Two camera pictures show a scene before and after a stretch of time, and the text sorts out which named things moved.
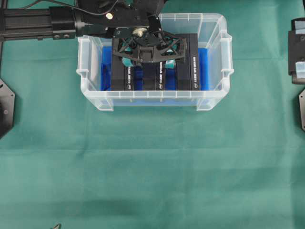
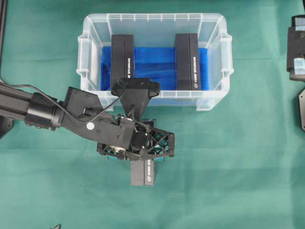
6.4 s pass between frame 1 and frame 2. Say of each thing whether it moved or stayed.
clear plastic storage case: stayed
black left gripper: moved
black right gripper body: stayed
